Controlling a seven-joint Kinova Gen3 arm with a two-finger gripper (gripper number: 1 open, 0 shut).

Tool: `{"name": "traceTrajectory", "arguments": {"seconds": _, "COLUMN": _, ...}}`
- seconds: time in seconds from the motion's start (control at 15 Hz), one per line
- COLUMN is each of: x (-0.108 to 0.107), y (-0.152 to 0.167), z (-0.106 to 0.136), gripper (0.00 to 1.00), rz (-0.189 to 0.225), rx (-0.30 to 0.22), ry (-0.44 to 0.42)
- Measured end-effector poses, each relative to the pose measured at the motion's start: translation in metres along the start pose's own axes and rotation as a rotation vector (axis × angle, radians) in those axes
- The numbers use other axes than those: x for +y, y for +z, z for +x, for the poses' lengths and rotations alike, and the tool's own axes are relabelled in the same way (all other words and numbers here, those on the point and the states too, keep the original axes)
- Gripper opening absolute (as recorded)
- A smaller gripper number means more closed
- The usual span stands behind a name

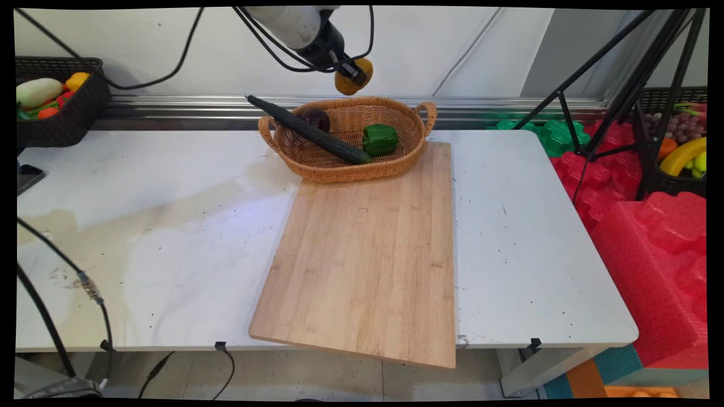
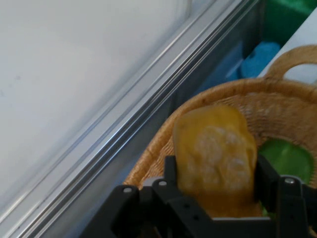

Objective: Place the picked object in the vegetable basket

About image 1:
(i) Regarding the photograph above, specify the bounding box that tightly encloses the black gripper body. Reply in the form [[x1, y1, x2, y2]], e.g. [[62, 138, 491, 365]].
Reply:
[[296, 21, 347, 68]]

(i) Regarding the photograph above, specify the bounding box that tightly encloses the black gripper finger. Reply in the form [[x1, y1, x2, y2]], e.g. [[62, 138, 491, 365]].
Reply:
[[337, 54, 370, 88]]

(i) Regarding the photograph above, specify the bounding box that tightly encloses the brown yellow potato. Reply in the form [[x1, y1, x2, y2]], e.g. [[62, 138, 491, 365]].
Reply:
[[334, 58, 374, 96]]

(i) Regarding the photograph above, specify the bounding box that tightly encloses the dark purple eggplant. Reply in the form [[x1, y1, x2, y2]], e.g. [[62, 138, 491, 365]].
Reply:
[[299, 108, 332, 134]]

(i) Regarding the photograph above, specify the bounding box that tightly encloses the dark green cucumber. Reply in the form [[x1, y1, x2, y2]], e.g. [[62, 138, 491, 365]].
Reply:
[[247, 95, 373, 166]]

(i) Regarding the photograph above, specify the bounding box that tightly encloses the green bell pepper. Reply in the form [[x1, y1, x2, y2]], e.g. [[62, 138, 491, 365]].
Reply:
[[362, 124, 400, 158]]

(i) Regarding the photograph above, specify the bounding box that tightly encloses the tan wicker basket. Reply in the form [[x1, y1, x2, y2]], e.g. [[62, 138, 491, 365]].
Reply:
[[258, 96, 438, 184]]

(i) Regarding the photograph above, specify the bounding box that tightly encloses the bamboo cutting board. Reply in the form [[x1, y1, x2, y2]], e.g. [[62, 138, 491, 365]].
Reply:
[[249, 141, 457, 370]]

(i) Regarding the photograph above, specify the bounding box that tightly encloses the green foam mat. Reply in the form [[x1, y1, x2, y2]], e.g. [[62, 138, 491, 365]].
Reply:
[[486, 115, 592, 158]]

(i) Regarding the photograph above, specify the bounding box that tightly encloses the red foam mat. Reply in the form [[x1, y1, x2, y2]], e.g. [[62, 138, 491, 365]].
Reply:
[[590, 191, 709, 370], [550, 120, 644, 231]]

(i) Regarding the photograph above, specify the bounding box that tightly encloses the dark woven storage basket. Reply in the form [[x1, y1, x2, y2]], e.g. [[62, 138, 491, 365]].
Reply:
[[15, 56, 112, 149]]

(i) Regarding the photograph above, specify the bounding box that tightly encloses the black tripod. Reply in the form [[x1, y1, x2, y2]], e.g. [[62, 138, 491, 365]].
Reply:
[[512, 8, 708, 201]]

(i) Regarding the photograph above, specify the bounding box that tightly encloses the pale white gourd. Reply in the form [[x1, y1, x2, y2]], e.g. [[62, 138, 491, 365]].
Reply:
[[16, 77, 63, 110]]

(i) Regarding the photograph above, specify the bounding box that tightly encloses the black fruit basket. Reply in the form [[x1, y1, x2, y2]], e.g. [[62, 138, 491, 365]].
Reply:
[[635, 87, 708, 198]]

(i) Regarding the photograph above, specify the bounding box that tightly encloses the purple grapes bunch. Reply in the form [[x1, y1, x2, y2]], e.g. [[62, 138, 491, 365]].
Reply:
[[645, 112, 706, 145]]

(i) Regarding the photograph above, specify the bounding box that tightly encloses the yellow banana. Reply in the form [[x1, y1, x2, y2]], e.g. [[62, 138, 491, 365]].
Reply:
[[660, 137, 708, 177]]

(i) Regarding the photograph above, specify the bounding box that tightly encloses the white table leg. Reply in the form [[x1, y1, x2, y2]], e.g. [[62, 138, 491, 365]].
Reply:
[[499, 345, 613, 398]]

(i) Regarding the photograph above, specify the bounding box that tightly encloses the light green fruit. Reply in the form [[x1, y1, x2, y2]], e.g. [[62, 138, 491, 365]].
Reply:
[[686, 151, 708, 179]]

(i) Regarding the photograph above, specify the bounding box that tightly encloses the teal orange foam mat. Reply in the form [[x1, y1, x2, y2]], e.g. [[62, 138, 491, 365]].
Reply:
[[543, 344, 709, 399]]

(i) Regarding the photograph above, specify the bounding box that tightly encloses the black floor device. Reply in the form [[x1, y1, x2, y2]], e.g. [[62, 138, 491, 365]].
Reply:
[[21, 376, 104, 400]]

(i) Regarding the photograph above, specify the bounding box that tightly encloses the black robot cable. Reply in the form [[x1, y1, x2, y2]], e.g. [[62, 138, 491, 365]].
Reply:
[[232, 6, 376, 73]]

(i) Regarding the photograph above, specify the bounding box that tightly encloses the metal wall rail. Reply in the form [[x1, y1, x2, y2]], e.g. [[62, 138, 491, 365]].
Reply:
[[93, 94, 613, 123]]

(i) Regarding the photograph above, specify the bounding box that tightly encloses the long thin black cable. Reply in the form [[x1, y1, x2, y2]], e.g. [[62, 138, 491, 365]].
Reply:
[[14, 7, 205, 91]]

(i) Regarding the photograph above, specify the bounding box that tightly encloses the black floor cable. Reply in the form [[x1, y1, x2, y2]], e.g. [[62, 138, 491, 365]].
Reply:
[[137, 345, 236, 400]]

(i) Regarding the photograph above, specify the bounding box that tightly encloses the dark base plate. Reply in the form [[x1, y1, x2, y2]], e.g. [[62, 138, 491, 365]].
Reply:
[[16, 163, 47, 197]]

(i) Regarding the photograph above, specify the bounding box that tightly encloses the black cable with connector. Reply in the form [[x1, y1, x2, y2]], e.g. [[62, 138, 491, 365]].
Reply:
[[17, 217, 114, 391]]

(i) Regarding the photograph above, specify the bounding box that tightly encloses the thick black cable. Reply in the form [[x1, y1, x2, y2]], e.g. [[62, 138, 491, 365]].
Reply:
[[16, 262, 77, 379]]

